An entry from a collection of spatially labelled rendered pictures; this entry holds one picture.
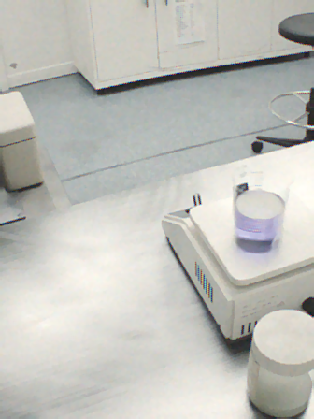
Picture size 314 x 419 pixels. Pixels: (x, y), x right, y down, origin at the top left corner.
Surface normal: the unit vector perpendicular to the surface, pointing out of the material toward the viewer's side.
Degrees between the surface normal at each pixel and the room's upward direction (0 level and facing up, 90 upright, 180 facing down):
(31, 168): 90
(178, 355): 0
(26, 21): 90
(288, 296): 90
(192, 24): 89
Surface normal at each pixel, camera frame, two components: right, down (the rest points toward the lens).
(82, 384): -0.06, -0.81
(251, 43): 0.38, 0.52
